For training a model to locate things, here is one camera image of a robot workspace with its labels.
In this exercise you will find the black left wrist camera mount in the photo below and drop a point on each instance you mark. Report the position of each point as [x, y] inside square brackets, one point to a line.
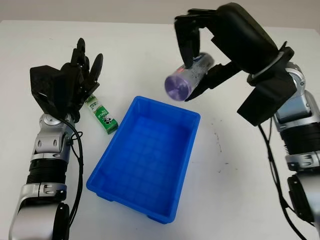
[46, 85]

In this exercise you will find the green toothpaste box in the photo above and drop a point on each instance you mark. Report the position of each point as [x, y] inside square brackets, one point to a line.
[102, 117]

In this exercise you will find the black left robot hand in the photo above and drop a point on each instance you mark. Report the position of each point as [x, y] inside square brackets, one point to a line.
[77, 80]

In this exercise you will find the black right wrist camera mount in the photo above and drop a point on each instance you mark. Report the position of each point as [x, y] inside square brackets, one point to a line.
[270, 100]

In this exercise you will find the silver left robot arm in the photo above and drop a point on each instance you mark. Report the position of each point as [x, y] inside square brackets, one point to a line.
[47, 140]

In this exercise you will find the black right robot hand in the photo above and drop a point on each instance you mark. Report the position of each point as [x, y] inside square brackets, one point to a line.
[245, 37]

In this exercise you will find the blue plastic tray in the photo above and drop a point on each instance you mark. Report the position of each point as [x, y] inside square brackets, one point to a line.
[150, 155]

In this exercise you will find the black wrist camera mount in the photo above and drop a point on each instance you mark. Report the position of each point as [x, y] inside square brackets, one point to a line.
[46, 85]
[270, 100]

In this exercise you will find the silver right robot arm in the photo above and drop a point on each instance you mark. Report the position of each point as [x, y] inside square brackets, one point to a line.
[300, 120]

